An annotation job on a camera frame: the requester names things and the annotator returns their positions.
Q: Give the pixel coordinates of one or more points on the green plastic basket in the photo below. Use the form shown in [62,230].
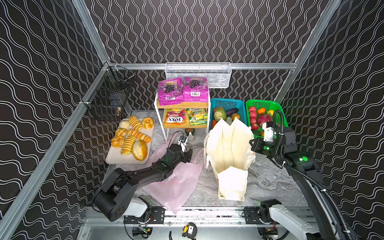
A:
[257,107]

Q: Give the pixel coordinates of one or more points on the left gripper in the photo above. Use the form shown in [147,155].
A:
[184,154]

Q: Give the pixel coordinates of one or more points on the cream canvas tote bag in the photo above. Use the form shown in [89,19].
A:
[227,151]

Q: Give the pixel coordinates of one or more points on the beige bread tray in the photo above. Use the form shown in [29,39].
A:
[115,157]

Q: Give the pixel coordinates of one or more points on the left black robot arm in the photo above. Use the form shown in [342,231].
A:
[114,196]

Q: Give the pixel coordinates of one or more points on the red Fox's candy bag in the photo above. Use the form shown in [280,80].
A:
[175,117]

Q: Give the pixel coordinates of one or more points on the pink plastic bag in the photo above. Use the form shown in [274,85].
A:
[173,192]

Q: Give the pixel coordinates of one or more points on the pink dragon fruit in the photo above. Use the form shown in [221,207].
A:
[263,118]

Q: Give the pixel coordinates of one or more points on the green yellow candy bag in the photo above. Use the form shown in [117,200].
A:
[197,116]

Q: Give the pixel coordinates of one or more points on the purple eggplant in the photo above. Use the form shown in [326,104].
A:
[232,111]

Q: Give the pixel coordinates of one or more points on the green cabbage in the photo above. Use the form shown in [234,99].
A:
[219,113]

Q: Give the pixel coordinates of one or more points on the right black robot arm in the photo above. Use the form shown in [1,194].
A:
[331,225]

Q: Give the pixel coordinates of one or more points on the striped long bread roll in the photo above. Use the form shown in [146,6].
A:
[128,144]

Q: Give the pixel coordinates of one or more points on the teal plastic basket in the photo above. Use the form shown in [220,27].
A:
[228,104]

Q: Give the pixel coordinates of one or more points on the purple snack bag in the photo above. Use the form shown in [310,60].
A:
[170,92]
[196,89]

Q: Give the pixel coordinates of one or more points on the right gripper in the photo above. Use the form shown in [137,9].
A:
[258,144]

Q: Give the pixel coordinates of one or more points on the black wire wall basket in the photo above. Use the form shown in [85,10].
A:
[110,101]

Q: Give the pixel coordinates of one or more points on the yellow black tape measure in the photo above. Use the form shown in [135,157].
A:
[190,231]

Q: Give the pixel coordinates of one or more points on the white wooden two-tier shelf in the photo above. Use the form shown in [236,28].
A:
[163,110]

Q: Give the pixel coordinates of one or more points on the white wire wall basket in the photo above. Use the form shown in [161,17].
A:
[218,74]

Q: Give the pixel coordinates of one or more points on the round crusty bread loaf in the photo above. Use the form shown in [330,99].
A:
[140,150]

